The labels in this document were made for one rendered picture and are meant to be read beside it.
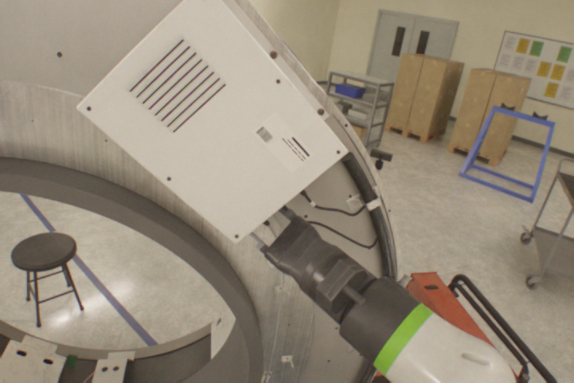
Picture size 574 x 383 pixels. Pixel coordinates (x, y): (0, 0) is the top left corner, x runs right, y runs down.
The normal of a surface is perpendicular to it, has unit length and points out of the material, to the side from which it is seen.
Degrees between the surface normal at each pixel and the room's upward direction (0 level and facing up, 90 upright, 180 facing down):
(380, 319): 49
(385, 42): 90
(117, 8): 90
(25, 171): 8
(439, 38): 90
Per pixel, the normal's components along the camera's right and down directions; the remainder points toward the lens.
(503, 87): -0.64, 0.22
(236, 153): 0.18, 0.41
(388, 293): 0.09, -0.81
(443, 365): -0.40, -0.63
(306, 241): -0.29, -0.45
